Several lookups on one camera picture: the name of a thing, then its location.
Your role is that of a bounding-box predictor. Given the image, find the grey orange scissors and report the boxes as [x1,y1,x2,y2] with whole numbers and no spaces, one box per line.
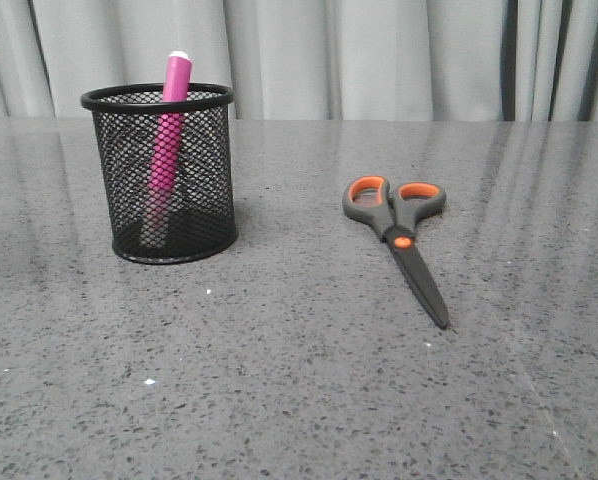
[342,175,449,330]

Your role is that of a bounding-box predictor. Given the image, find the pink marker pen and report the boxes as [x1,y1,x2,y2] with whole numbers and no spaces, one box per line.
[140,51,192,249]

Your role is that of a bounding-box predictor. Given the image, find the black mesh pen holder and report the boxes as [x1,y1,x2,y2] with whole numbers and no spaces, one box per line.
[81,83,238,265]

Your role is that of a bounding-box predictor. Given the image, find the grey curtain backdrop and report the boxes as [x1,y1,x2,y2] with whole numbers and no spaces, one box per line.
[0,1,598,121]

